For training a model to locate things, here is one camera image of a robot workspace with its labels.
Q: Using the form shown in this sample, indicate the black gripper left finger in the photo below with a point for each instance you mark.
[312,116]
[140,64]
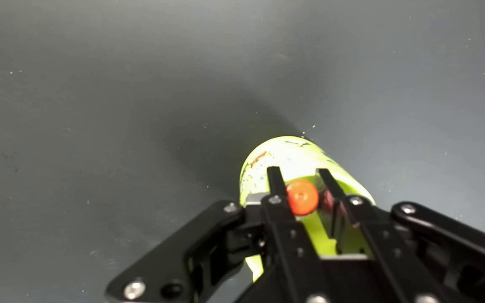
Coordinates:
[190,264]

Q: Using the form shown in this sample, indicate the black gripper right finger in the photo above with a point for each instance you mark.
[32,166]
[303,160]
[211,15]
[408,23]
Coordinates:
[421,254]

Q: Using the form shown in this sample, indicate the orange and grey marker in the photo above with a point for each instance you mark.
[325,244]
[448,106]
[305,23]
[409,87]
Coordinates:
[301,197]

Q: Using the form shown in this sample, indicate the yellow-green cartoon mug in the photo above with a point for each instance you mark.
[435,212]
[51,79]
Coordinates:
[298,160]

